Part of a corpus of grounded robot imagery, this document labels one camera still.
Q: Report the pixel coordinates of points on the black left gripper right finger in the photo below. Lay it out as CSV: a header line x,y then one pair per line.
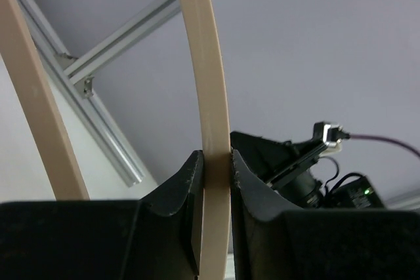
x,y
262,246

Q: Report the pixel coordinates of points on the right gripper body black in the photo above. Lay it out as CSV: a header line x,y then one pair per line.
x,y
352,191

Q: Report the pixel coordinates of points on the aluminium right floor rail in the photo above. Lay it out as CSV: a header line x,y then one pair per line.
x,y
82,98

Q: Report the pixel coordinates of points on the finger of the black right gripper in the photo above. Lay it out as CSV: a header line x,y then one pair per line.
x,y
302,154
252,152

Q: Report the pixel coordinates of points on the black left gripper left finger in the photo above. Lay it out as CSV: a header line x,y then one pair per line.
x,y
169,225

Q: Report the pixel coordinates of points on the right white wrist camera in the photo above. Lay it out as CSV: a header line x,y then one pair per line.
x,y
332,135

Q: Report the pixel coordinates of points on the aluminium top hanging rail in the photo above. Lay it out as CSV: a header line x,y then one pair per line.
x,y
150,18

